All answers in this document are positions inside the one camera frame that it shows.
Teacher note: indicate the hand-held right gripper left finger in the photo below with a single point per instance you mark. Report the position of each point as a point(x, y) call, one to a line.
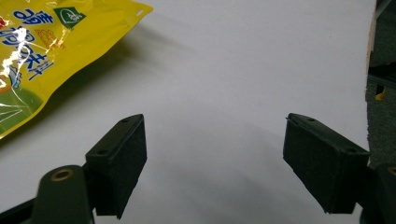
point(120, 161)

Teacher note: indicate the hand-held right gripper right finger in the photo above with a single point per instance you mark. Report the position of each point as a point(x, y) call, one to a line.
point(323, 165)

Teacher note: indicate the yellow snack packet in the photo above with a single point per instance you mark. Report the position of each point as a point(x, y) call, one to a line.
point(46, 53)

